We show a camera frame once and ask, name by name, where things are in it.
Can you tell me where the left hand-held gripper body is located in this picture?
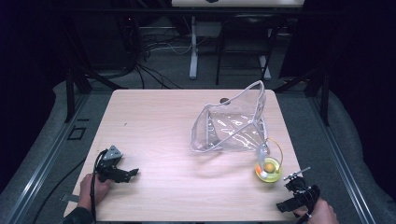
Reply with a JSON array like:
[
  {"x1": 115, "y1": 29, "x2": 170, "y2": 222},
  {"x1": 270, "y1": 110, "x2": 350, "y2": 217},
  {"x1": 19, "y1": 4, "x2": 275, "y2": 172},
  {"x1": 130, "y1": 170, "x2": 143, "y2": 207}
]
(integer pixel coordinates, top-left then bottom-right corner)
[{"x1": 94, "y1": 145, "x2": 133, "y2": 184}]

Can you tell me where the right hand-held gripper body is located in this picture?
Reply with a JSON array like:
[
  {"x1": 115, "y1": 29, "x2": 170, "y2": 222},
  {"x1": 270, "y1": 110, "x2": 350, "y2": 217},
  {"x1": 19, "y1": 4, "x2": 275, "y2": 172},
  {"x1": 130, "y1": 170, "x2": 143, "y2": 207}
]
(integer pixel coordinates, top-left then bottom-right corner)
[{"x1": 283, "y1": 166, "x2": 321, "y2": 210}]

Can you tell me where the person's right hand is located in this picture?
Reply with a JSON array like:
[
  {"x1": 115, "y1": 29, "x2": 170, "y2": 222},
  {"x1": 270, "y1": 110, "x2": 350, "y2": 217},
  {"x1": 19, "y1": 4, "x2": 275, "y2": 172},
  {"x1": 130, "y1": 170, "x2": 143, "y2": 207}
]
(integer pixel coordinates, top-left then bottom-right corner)
[{"x1": 292, "y1": 197, "x2": 340, "y2": 224}]

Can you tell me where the person's left hand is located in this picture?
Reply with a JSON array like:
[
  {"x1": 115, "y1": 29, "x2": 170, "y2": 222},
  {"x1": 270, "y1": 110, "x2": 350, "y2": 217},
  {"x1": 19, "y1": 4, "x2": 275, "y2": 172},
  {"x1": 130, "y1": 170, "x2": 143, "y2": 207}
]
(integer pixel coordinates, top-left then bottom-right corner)
[{"x1": 78, "y1": 173, "x2": 112, "y2": 211}]

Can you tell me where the grey tape strip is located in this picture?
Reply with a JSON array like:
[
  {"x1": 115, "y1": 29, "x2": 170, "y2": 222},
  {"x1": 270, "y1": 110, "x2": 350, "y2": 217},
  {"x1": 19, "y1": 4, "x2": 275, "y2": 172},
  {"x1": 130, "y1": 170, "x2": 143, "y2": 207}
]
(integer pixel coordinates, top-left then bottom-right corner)
[{"x1": 60, "y1": 193, "x2": 80, "y2": 203}]

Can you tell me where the clear plastic zipper bag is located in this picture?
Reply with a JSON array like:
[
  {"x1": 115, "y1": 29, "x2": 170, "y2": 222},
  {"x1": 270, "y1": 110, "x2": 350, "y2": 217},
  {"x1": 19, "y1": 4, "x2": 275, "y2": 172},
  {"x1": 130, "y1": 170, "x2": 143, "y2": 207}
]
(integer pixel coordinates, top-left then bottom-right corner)
[{"x1": 190, "y1": 79, "x2": 269, "y2": 154}]

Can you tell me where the white desk leg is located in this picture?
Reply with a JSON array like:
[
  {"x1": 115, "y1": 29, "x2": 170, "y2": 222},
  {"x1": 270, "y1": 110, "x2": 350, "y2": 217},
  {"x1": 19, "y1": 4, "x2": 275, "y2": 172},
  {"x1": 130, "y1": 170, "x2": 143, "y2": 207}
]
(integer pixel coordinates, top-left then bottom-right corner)
[
  {"x1": 259, "y1": 29, "x2": 273, "y2": 81},
  {"x1": 189, "y1": 16, "x2": 200, "y2": 80}
]

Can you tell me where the black chair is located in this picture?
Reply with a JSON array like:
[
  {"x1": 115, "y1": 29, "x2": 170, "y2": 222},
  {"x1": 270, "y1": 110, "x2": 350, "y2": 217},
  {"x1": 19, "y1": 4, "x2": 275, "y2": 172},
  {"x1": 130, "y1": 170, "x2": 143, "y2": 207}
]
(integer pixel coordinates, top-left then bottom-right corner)
[{"x1": 215, "y1": 13, "x2": 282, "y2": 86}]

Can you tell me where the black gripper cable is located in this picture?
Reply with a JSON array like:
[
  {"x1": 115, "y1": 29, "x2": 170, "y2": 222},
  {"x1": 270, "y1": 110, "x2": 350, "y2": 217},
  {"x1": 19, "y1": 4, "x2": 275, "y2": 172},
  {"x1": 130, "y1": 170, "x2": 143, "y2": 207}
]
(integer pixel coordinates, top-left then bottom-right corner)
[{"x1": 89, "y1": 149, "x2": 108, "y2": 222}]

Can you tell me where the yellow-green round toy with cord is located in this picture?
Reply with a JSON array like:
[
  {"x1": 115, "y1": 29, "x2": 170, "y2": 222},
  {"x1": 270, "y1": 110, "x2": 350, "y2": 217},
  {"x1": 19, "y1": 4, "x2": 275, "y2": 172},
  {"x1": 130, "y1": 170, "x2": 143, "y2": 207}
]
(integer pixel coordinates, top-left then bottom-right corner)
[{"x1": 254, "y1": 136, "x2": 285, "y2": 184}]

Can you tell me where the aluminium floor rail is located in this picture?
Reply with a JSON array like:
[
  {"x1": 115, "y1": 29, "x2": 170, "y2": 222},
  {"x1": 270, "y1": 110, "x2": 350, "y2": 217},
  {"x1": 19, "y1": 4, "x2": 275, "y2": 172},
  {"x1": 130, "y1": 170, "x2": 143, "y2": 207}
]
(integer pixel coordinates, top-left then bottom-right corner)
[
  {"x1": 307, "y1": 92, "x2": 378, "y2": 224},
  {"x1": 0, "y1": 92, "x2": 92, "y2": 224}
]

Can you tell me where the black metal frame post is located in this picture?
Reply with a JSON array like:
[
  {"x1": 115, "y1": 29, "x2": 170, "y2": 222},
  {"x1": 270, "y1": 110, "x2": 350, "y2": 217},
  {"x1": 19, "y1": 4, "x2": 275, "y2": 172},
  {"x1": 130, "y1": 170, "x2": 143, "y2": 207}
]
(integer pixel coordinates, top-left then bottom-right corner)
[{"x1": 64, "y1": 65, "x2": 77, "y2": 123}]

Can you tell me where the bundle of floor cables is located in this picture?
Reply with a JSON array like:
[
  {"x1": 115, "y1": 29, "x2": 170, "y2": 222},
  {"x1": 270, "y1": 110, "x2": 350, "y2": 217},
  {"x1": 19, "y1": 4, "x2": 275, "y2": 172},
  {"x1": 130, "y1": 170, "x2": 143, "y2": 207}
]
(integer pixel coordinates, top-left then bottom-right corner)
[{"x1": 118, "y1": 15, "x2": 194, "y2": 91}]

